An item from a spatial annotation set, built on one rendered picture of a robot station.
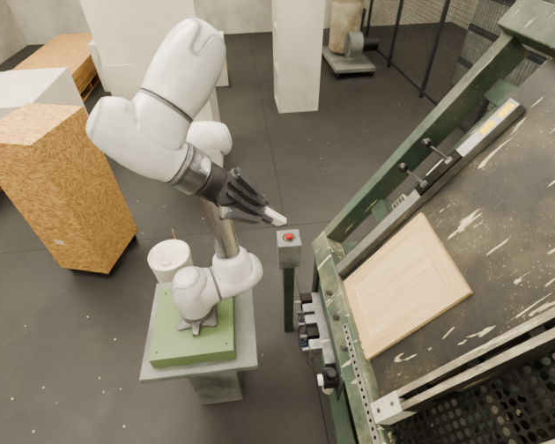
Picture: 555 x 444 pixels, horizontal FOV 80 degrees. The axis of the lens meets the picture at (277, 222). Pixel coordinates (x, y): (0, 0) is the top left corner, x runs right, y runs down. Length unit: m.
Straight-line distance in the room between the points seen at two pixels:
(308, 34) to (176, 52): 4.21
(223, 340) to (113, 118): 1.13
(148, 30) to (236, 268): 2.30
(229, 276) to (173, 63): 0.96
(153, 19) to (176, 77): 2.58
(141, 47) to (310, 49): 2.34
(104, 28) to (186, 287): 4.19
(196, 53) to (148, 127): 0.15
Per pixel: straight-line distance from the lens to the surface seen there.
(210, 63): 0.64
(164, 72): 0.62
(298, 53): 4.83
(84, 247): 2.82
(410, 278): 1.35
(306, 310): 1.66
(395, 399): 1.27
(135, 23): 3.23
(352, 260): 1.57
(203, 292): 1.41
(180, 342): 1.58
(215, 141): 1.16
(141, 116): 0.60
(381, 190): 1.64
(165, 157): 0.61
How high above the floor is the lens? 2.18
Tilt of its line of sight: 44 degrees down
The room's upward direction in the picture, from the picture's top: 2 degrees counter-clockwise
